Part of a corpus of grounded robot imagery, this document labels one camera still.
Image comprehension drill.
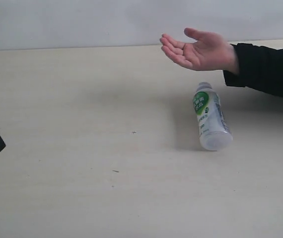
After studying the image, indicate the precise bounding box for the forearm in black sleeve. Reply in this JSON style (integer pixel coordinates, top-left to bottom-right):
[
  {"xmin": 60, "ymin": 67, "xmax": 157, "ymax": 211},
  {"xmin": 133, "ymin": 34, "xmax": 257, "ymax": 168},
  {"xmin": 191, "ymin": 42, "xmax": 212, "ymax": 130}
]
[{"xmin": 223, "ymin": 43, "xmax": 283, "ymax": 98}]

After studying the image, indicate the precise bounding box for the person's bare hand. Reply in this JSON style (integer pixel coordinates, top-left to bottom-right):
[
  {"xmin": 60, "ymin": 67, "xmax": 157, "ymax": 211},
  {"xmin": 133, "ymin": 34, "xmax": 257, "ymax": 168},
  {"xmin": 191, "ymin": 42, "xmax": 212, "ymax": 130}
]
[{"xmin": 160, "ymin": 28, "xmax": 239, "ymax": 75}]

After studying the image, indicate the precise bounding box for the clear bottle with green label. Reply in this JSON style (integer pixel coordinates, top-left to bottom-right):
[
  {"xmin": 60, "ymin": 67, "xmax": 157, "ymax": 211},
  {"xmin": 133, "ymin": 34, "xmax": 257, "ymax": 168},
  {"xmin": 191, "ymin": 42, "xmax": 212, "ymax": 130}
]
[{"xmin": 193, "ymin": 82, "xmax": 233, "ymax": 151}]

